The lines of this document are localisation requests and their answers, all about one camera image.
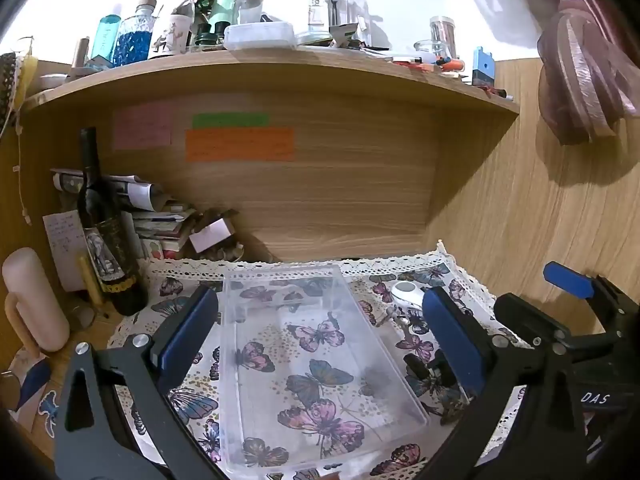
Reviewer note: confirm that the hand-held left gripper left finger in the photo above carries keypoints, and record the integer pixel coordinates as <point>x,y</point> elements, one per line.
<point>187,327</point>

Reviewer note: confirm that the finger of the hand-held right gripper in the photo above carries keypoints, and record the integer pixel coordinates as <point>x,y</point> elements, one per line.
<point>567,280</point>
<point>530,320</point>

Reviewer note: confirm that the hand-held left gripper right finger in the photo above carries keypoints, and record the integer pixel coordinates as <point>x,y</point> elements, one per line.
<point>450,340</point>

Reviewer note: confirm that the small white oval device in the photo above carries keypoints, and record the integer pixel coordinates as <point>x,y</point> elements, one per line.
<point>406,292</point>

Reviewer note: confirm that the clear plastic storage container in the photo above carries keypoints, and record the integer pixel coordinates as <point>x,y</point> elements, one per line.
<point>320,395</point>

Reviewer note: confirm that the butterfly print lace tablecloth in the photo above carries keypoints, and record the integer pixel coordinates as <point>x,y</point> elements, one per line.
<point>380,280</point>

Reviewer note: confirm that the small pink box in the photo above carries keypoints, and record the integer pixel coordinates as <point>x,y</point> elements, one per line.
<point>212,235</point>

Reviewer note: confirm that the yellow stick candle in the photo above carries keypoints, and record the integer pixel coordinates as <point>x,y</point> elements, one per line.
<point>91,280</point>
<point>30,80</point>

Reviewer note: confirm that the stack of books and papers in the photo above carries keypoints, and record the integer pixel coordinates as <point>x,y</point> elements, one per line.
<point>160,220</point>

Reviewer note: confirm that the dark wine bottle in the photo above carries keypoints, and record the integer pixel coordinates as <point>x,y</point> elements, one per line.
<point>107,240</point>

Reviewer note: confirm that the white handwritten note paper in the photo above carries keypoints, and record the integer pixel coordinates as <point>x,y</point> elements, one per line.
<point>62,245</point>

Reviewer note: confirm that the pink cylindrical mug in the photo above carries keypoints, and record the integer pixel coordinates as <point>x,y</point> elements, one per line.
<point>35,300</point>

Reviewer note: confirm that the blue paper cutout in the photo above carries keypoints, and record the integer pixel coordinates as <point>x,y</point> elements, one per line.
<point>37,385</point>

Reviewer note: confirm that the orange sticky note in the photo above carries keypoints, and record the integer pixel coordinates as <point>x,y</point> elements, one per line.
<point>240,145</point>

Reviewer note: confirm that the pink sticky note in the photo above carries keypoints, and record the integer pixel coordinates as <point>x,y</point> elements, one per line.
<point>142,127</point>

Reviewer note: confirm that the green sticky note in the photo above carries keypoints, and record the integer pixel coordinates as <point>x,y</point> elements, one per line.
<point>230,120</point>

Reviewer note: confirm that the pink tied curtain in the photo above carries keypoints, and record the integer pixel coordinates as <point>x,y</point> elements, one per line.
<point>580,60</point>

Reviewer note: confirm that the blue block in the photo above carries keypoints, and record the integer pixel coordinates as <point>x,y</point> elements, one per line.
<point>483,65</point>

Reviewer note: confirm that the glass jar with sticks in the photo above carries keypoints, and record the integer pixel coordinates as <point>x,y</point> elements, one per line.
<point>443,35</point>

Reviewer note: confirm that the wooden desk hutch shelf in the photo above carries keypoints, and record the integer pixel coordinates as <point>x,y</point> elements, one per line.
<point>350,80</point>

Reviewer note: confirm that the white illustrated mug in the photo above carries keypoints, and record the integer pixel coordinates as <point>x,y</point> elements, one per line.
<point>172,35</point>

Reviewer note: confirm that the clear bottle with blue beads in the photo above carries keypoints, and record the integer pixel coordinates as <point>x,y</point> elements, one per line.
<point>135,37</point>

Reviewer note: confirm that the knitted cloth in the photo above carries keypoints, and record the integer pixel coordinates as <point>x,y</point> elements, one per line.
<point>9,87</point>

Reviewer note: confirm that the white lidded plastic box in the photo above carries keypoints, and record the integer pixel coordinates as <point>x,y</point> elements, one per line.
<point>260,36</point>

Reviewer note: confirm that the blue liquid bottle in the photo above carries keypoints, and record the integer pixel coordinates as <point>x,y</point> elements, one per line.
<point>106,35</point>

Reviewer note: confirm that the mint green bottle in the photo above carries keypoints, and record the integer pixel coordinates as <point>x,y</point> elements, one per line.
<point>224,5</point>

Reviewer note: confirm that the metal capped clear bottle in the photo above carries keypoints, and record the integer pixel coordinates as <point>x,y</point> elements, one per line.
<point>250,5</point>

